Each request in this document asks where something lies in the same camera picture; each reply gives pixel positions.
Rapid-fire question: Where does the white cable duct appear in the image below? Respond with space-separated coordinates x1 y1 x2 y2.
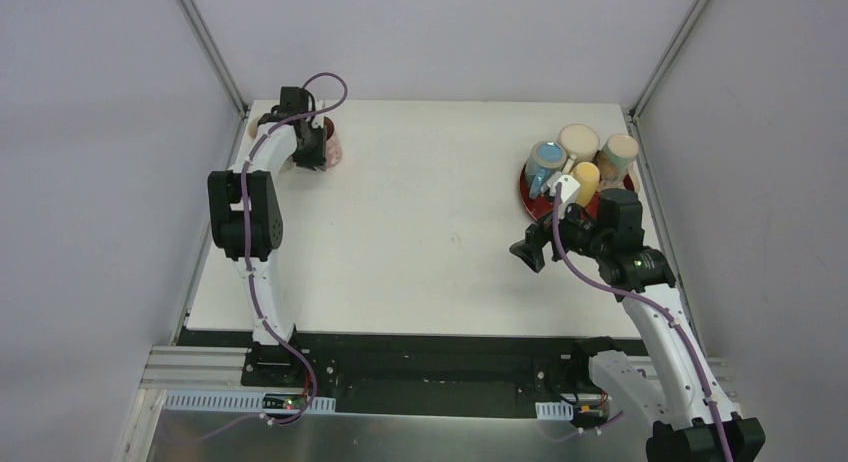
163 390 307 415
535 401 574 422

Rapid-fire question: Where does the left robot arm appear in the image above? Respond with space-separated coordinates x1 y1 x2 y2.
207 86 327 387

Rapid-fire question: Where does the blue mug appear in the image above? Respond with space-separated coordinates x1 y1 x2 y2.
523 141 568 199

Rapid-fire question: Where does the right aluminium frame post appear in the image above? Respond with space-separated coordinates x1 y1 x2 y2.
629 0 713 123

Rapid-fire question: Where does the left white cable duct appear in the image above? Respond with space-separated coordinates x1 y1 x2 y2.
163 390 307 415

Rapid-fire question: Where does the aluminium frame post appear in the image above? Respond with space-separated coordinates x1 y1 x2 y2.
629 0 713 123
175 0 248 118

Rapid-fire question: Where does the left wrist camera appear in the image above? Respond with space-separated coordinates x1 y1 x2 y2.
306 99 327 129

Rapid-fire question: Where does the cream floral mug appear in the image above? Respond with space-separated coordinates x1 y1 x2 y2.
247 117 260 141

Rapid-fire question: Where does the cream green mug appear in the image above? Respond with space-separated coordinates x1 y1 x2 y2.
594 134 641 190

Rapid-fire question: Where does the pink mug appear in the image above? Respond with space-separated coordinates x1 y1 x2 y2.
324 117 343 169

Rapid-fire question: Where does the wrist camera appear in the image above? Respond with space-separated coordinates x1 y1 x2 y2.
306 99 327 129
546 172 581 220

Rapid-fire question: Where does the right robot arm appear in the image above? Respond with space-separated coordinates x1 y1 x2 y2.
510 181 766 461

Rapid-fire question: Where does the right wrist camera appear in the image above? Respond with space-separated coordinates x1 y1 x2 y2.
546 172 581 220

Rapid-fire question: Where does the yellow mug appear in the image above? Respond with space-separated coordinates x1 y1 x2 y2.
571 162 600 207

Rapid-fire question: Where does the red round tray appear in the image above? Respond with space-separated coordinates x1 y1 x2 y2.
518 169 641 221

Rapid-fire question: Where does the right white cable duct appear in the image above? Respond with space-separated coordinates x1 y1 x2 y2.
535 401 574 422

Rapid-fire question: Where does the left aluminium frame post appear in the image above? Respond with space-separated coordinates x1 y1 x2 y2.
175 0 248 118

